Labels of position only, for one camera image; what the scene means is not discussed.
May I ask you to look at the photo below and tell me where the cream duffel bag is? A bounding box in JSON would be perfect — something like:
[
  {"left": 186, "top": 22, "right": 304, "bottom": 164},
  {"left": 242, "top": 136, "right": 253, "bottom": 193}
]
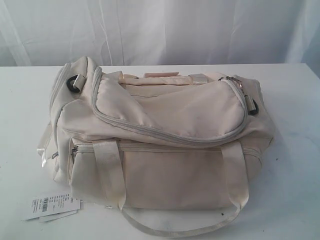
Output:
[{"left": 37, "top": 56, "right": 275, "bottom": 238}]

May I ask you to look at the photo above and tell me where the white paper tag underneath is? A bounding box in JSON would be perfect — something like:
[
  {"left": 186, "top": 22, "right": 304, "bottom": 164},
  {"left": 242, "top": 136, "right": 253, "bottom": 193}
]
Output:
[{"left": 39, "top": 210, "right": 78, "bottom": 223}]

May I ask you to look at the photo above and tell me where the white barcode paper tag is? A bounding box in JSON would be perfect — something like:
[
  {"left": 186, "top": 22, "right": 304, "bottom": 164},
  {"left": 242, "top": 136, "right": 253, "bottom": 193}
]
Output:
[{"left": 22, "top": 191, "right": 81, "bottom": 220}]

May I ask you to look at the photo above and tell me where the white curtain backdrop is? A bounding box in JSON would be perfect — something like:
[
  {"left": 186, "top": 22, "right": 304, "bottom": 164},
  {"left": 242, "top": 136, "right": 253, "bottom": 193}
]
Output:
[{"left": 0, "top": 0, "right": 320, "bottom": 68}]

